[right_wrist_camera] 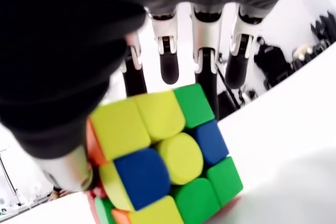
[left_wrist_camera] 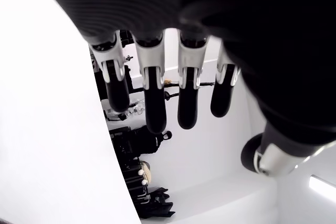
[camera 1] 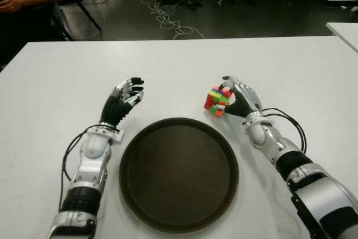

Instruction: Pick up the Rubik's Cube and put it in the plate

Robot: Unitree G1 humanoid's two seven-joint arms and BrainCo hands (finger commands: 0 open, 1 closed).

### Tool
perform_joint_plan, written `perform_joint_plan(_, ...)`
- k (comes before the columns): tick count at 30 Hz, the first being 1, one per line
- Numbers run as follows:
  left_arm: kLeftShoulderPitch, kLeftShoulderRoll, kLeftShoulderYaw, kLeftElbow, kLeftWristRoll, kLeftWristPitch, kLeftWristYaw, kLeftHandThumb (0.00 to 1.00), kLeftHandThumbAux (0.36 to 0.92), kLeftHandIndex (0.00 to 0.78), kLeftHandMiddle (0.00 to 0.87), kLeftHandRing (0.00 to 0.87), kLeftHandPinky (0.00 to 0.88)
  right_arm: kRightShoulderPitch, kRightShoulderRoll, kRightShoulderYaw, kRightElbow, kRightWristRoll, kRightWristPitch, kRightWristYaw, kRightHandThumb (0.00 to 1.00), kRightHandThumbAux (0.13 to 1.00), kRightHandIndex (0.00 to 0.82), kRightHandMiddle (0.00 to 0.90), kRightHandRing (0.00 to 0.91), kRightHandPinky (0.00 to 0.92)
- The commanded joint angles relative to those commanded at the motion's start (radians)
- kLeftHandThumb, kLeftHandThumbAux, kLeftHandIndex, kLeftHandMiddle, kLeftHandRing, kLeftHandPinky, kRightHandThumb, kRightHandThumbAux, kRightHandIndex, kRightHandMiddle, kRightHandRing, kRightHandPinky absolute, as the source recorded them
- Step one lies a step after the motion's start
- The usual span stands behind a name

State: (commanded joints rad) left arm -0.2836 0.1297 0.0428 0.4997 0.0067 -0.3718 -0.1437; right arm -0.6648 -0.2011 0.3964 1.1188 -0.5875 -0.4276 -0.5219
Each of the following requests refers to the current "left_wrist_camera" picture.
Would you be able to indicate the black backpack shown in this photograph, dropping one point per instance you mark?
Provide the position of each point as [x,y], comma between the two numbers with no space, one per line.
[147,141]

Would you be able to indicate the black bag pile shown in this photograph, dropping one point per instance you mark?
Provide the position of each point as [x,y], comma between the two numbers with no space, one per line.
[157,205]

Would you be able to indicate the beige straw hat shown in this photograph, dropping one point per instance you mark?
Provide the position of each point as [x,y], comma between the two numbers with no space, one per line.
[147,172]

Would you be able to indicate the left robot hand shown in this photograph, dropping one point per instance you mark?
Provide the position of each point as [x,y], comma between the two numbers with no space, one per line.
[223,11]

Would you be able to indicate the white robot parts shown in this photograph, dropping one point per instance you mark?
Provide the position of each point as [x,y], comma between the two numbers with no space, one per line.
[110,108]

